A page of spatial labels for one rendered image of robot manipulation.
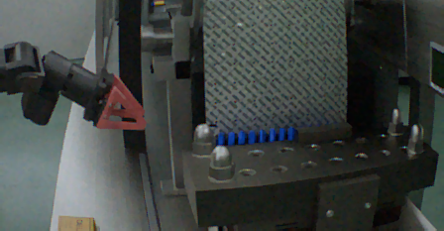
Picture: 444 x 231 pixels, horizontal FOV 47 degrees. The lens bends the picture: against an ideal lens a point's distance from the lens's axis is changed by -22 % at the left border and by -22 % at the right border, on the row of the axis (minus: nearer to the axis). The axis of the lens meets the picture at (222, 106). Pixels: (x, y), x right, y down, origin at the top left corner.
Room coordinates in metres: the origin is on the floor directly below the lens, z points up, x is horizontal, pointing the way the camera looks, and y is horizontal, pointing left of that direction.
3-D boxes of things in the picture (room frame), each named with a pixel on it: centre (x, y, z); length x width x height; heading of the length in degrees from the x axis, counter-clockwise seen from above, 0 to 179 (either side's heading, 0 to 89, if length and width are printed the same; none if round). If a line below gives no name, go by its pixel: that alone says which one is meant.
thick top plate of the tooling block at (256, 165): (0.84, -0.15, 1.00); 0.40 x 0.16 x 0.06; 99
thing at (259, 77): (0.96, -0.09, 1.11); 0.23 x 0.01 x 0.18; 99
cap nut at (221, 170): (0.77, 0.00, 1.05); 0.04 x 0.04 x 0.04
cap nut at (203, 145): (0.87, 0.03, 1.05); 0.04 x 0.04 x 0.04
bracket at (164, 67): (1.03, 0.08, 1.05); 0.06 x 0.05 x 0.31; 99
